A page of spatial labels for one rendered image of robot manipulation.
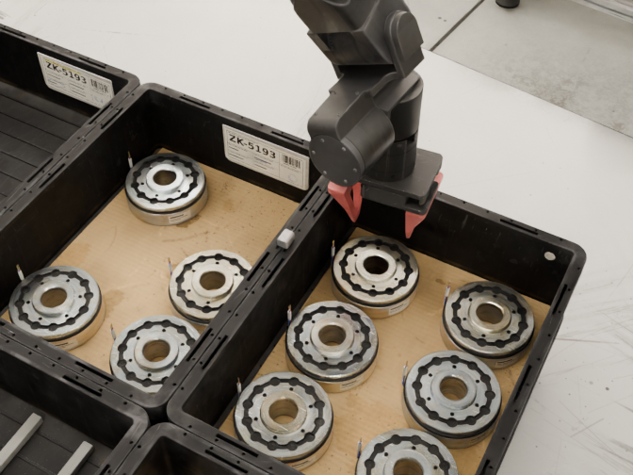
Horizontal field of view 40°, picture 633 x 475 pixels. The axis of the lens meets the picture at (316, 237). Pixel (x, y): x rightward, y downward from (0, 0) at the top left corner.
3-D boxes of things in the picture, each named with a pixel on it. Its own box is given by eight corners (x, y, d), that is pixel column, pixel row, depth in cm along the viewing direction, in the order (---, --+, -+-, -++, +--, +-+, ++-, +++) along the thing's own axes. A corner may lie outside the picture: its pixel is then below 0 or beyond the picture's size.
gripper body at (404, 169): (423, 209, 87) (430, 156, 82) (329, 182, 90) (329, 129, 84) (442, 167, 91) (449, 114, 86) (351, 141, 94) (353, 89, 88)
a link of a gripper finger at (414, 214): (418, 262, 93) (426, 203, 86) (356, 242, 95) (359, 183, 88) (438, 218, 98) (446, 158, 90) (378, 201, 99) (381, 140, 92)
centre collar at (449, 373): (438, 364, 94) (438, 361, 94) (481, 380, 93) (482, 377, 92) (423, 401, 91) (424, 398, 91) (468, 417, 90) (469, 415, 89)
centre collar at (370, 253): (363, 246, 105) (364, 243, 104) (401, 259, 104) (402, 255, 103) (348, 276, 102) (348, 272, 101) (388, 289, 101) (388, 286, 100)
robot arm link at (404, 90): (435, 69, 81) (383, 47, 83) (397, 109, 77) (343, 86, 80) (429, 124, 86) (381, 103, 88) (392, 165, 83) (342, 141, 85)
